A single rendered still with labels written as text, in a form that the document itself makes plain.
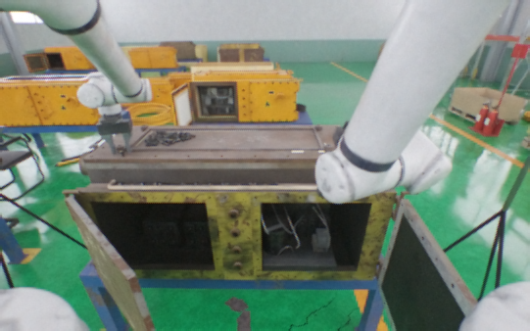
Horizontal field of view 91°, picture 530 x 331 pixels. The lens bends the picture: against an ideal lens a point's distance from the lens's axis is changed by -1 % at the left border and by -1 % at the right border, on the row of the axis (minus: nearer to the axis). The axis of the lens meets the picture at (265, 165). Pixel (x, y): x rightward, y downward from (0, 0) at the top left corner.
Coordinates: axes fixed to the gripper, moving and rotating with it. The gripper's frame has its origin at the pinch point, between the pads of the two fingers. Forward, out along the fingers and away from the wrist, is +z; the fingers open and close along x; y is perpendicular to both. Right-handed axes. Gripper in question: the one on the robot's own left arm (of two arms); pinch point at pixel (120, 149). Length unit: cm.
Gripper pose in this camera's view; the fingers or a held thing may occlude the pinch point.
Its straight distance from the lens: 137.6
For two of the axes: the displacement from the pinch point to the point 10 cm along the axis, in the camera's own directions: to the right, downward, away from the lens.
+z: 0.1, 8.8, 4.7
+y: -2.4, -4.5, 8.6
